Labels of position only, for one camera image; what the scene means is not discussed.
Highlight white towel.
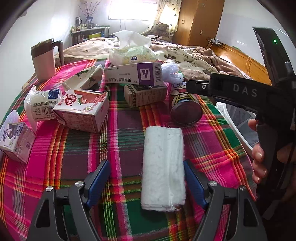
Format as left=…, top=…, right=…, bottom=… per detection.
left=141, top=126, right=186, bottom=212

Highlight red strawberry milk carton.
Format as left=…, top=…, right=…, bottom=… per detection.
left=53, top=89, right=109, bottom=133

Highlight red drink can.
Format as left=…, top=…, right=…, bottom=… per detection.
left=169, top=81, right=203, bottom=126

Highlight purple small milk carton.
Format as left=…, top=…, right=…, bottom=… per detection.
left=1, top=122, right=36, bottom=164

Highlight brown patterned small box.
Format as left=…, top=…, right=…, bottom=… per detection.
left=123, top=84, right=168, bottom=108

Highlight white milk pouch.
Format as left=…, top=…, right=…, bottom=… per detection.
left=24, top=85, right=62, bottom=123

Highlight purple white medicine box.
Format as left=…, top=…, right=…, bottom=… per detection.
left=104, top=62, right=163, bottom=87

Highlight white rim trash bin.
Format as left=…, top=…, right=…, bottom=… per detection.
left=215, top=102, right=259, bottom=156

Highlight right human hand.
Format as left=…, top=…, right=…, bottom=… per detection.
left=247, top=118, right=296, bottom=185

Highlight wooden headboard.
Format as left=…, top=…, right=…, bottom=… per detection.
left=209, top=44, right=271, bottom=85

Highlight brown floral blanket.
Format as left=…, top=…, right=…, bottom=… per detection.
left=63, top=37, right=250, bottom=80

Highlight wooden wardrobe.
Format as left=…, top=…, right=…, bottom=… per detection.
left=172, top=0, right=225, bottom=48

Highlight pink brown lidded mug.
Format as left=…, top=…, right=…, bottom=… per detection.
left=31, top=38, right=64, bottom=82

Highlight yellow tissue pack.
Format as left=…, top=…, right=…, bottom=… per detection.
left=108, top=30, right=158, bottom=66

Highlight floral curtain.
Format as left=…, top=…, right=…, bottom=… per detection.
left=142, top=0, right=182, bottom=37

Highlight cluttered shelf desk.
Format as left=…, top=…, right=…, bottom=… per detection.
left=70, top=16, right=110, bottom=46

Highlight dried branches in vase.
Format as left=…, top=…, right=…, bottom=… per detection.
left=78, top=0, right=102, bottom=23

